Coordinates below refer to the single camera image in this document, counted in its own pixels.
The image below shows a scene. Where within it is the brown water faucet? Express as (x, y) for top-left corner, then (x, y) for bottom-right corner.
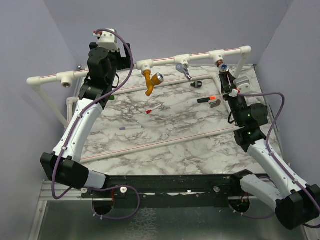
(215, 59), (230, 74)

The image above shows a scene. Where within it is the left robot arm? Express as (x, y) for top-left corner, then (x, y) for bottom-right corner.
(40, 43), (133, 198)

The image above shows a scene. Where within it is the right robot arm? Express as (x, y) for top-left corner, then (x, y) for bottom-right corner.
(218, 72), (320, 230)

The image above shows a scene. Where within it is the orange water faucet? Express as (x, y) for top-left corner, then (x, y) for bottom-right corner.
(142, 70), (164, 97)

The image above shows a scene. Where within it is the grey silver water faucet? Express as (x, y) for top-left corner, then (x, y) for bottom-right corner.
(175, 63), (193, 81)

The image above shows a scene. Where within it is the black orange highlighter marker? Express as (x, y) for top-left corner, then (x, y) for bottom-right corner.
(197, 96), (216, 104)

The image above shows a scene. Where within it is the beige mini stapler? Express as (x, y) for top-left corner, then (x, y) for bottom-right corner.
(208, 99), (221, 108)

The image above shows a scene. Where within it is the red white marker pen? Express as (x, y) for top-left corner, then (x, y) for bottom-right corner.
(145, 104), (162, 115)

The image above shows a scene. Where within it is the purple white marker pen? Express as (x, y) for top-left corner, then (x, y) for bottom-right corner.
(119, 125), (144, 131)

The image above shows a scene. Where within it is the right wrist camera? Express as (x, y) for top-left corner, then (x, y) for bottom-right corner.
(229, 76), (252, 98)

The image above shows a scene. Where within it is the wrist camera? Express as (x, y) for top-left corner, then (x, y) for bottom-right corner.
(93, 30), (119, 52)
(229, 76), (252, 98)

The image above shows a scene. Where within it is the dark grey hose nozzle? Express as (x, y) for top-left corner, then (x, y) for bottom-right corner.
(190, 81), (203, 88)

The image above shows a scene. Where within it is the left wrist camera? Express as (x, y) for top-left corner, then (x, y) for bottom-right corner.
(93, 30), (119, 52)

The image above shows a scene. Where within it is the white pvc pipe frame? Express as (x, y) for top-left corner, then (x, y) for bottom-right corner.
(26, 45), (252, 163)

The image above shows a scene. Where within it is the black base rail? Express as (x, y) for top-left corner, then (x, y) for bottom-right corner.
(81, 173), (252, 213)

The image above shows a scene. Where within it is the aluminium table frame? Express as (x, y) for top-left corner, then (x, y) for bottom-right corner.
(38, 64), (317, 240)

